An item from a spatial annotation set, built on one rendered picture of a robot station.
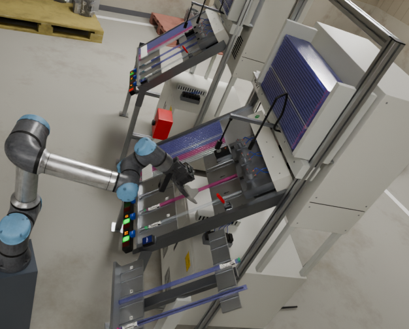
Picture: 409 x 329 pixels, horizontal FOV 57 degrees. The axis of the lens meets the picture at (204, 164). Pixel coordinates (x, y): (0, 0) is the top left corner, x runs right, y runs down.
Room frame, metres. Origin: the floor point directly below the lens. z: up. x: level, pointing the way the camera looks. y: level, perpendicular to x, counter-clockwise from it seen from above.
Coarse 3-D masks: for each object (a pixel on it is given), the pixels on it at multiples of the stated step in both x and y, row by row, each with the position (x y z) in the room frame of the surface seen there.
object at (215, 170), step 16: (240, 112) 1.92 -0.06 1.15; (224, 128) 1.82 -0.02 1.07; (240, 128) 1.79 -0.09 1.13; (208, 160) 1.60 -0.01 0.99; (224, 160) 1.58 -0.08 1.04; (208, 176) 1.49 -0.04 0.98; (224, 176) 1.47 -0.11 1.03; (224, 192) 1.38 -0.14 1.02; (272, 192) 1.34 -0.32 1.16; (224, 208) 1.28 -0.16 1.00
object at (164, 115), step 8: (160, 112) 2.17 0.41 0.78; (168, 112) 2.21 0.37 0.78; (152, 120) 2.14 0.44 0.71; (160, 120) 2.09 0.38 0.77; (168, 120) 2.12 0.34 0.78; (152, 128) 2.17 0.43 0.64; (160, 128) 2.10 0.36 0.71; (168, 128) 2.12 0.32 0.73; (152, 136) 2.09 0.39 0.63; (160, 136) 2.10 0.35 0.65
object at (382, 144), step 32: (320, 32) 1.93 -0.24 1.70; (352, 64) 1.61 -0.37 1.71; (384, 96) 1.37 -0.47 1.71; (384, 128) 1.40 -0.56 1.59; (352, 160) 1.39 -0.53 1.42; (384, 160) 1.44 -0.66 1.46; (320, 192) 1.38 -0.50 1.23; (352, 192) 1.43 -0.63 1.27; (288, 224) 1.39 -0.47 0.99; (320, 224) 1.42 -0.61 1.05; (352, 224) 1.48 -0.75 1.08; (320, 256) 1.49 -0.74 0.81
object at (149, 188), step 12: (156, 180) 1.52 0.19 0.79; (144, 192) 1.45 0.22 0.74; (156, 192) 1.44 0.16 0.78; (168, 192) 1.43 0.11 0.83; (144, 204) 1.37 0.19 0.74; (156, 204) 1.36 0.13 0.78; (168, 204) 1.35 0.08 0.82; (144, 216) 1.30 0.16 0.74; (156, 216) 1.29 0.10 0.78; (168, 216) 1.28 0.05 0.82; (144, 228) 1.22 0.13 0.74; (156, 228) 1.22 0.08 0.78; (168, 228) 1.21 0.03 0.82
